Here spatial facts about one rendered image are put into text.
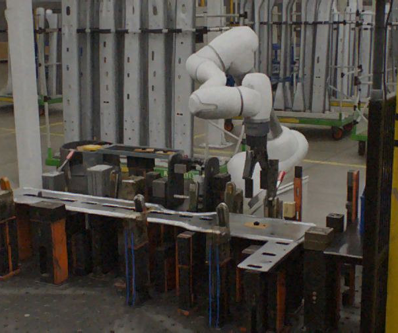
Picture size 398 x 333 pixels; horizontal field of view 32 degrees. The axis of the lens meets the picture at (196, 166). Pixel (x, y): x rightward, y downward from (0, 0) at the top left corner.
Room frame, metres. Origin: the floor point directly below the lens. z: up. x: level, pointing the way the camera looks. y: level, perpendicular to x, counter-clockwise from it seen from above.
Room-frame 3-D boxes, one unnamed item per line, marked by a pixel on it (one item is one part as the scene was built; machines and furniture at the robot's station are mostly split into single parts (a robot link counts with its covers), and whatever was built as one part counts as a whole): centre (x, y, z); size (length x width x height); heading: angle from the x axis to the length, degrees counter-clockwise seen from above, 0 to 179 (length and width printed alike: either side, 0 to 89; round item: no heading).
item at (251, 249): (2.21, -0.19, 0.84); 0.11 x 0.10 x 0.28; 152
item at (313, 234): (2.17, -0.40, 0.88); 0.08 x 0.08 x 0.36; 62
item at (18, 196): (2.63, 0.22, 1.00); 1.38 x 0.22 x 0.02; 62
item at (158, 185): (2.82, 0.14, 0.89); 0.13 x 0.11 x 0.38; 152
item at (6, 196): (2.73, 0.80, 0.88); 0.15 x 0.11 x 0.36; 152
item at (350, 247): (2.38, -0.69, 1.01); 0.90 x 0.22 x 0.03; 152
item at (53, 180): (3.05, 0.64, 0.88); 0.11 x 0.10 x 0.36; 152
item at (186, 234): (2.35, 0.04, 0.84); 0.11 x 0.08 x 0.29; 152
